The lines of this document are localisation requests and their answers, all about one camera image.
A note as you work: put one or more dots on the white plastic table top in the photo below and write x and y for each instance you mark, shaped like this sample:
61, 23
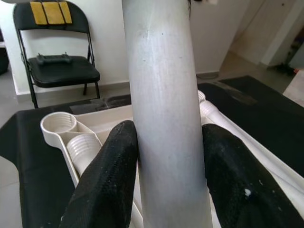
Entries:
57, 141

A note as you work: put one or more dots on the black floor mat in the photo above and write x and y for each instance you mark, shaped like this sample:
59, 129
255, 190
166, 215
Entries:
42, 178

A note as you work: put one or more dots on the black game controller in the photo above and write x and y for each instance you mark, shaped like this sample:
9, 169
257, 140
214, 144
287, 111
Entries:
53, 60

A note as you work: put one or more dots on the black folding chair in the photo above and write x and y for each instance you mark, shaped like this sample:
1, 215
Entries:
66, 73

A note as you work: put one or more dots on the yellow padded cloth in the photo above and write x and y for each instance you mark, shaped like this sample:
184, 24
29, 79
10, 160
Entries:
52, 13

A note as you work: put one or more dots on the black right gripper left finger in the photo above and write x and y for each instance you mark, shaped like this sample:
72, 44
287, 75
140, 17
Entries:
107, 185

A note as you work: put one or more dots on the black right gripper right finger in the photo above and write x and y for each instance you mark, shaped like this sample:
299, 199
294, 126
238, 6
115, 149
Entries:
237, 190

